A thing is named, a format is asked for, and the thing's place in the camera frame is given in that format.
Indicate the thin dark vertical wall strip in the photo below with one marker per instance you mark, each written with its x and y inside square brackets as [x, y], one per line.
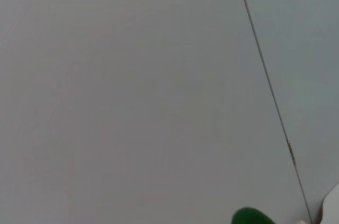
[267, 78]

